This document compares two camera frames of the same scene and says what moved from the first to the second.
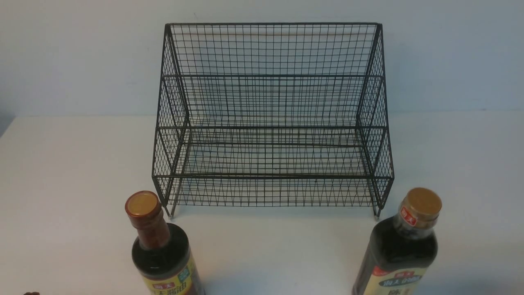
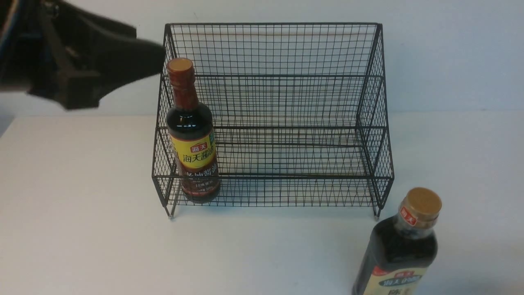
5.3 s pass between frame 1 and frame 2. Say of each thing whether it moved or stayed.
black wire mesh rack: stayed
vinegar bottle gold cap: stayed
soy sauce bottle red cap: moved
